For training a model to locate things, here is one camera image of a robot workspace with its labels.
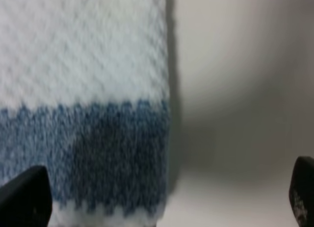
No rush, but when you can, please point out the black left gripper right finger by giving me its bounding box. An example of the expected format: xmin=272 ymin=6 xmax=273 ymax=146
xmin=289 ymin=156 xmax=314 ymax=227

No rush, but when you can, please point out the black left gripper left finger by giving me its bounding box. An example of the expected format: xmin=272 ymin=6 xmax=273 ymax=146
xmin=0 ymin=166 xmax=52 ymax=227

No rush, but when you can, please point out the blue white striped towel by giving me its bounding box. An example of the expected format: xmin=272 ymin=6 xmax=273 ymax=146
xmin=0 ymin=0 xmax=170 ymax=227

